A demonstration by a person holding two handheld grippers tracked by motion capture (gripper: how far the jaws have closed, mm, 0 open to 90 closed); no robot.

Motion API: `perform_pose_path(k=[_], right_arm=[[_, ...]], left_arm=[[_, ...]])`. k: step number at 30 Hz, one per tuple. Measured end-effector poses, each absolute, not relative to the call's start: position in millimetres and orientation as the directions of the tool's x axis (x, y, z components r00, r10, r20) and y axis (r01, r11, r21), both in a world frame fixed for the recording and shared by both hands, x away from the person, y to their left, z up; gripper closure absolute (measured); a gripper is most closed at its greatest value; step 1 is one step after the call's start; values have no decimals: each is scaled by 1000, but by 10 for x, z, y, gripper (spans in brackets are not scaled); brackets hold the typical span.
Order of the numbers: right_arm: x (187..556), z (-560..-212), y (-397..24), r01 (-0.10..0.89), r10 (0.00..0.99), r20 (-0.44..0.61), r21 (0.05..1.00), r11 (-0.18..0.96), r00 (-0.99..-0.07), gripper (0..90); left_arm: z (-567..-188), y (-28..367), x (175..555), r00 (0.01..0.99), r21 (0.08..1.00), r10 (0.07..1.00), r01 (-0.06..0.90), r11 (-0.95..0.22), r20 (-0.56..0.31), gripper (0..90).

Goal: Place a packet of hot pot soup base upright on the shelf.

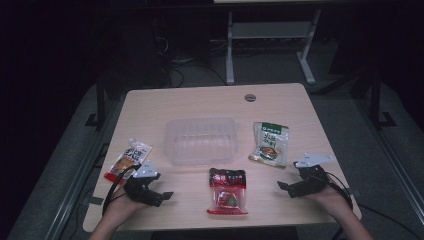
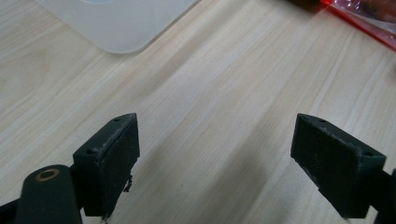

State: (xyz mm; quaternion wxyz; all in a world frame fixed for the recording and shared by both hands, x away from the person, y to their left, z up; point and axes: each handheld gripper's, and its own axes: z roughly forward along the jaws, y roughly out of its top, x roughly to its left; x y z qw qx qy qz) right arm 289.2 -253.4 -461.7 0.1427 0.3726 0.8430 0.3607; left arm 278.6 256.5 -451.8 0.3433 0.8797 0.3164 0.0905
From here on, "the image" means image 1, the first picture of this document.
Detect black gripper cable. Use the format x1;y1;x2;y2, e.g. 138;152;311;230
324;170;424;240
101;164;143;215

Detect black metal stand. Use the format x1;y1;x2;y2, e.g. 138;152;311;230
84;71;108;130
364;64;398;130

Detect green and white food packet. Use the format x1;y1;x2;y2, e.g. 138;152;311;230
247;121;290;169

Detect white metal stand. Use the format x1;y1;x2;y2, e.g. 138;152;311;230
225;8;323;85

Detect person's right hand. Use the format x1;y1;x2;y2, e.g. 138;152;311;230
304;185;352;213

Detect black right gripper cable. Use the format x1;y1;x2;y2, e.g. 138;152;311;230
324;170;424;240

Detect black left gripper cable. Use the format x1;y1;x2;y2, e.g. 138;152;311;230
101;164;143;215

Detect orange white snack packet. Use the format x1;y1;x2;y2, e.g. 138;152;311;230
103;137;154;185

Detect person's left hand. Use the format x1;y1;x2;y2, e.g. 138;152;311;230
108;191;148;220

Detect grey metal rail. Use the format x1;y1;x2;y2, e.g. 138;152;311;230
353;98;424;218
42;94;128;240

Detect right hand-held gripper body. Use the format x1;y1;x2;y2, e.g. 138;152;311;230
294;152;335;198

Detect black floor cables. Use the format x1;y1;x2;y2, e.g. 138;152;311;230
151;34;228;88

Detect clear plastic container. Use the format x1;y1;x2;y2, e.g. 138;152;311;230
163;115;239;167

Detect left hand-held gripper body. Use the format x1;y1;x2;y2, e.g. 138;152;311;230
123;160;162;206

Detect red and black snack packet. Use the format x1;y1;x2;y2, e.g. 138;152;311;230
206;167;249;216

